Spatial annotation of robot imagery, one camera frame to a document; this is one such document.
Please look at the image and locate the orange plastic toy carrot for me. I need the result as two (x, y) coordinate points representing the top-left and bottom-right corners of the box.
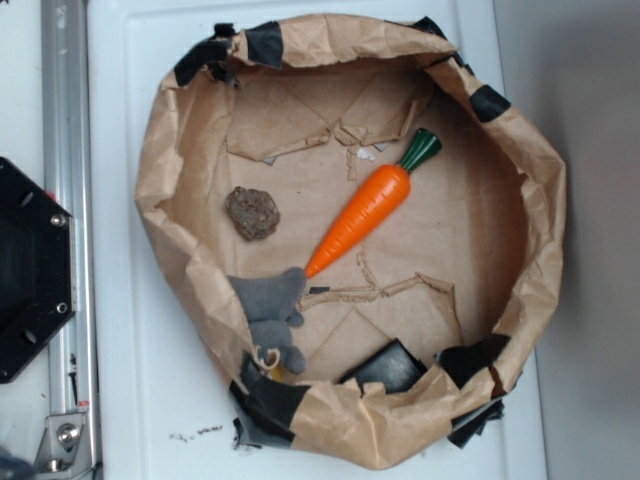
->
(305, 128), (442, 278)

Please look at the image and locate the brown paper bag bin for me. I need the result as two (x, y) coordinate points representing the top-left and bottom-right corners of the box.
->
(135, 14), (566, 470)

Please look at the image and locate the brown rough rock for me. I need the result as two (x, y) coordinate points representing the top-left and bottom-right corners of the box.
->
(225, 186), (281, 242)

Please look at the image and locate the grey plush toy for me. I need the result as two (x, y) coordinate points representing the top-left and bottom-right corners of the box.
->
(228, 267), (307, 375)

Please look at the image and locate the black block in bag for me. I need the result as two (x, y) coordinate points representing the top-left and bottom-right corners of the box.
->
(339, 339), (427, 394)

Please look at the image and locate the white plastic tray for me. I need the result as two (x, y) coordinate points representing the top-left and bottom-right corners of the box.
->
(85, 0), (549, 480)

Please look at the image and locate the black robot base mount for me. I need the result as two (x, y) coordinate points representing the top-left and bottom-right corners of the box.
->
(1, 157), (74, 384)

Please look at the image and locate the aluminium frame rail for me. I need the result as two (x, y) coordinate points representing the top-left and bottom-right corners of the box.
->
(41, 1), (103, 479)

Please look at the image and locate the metal corner bracket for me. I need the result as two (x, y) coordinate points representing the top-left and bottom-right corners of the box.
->
(34, 413), (90, 479)

